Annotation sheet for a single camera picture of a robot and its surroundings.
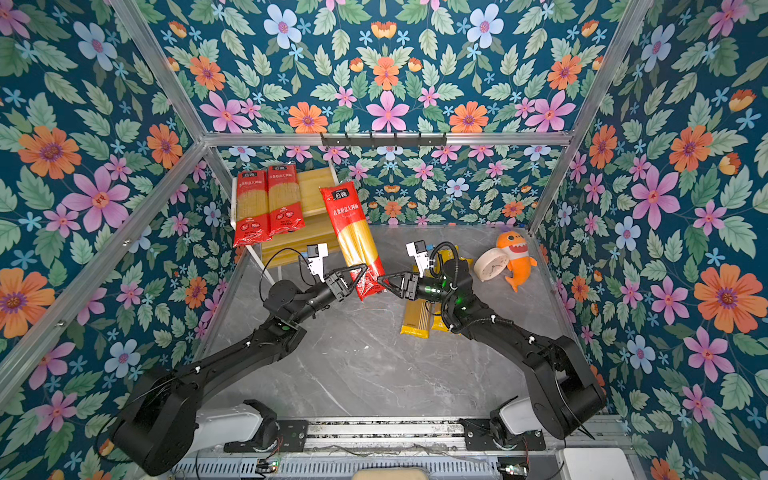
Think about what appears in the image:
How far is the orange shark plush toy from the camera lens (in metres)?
1.03

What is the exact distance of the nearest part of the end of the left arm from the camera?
66 centimetres

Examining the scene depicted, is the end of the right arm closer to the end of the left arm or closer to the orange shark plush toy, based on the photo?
the end of the left arm
